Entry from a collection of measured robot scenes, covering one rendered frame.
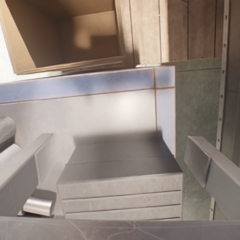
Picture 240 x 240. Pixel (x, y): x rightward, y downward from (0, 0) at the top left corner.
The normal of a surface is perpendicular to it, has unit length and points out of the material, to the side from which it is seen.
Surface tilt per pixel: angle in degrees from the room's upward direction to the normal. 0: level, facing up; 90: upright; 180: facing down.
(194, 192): 0
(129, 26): 0
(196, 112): 0
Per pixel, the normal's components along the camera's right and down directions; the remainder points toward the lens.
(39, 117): 0.00, 0.29
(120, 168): -0.10, -0.95
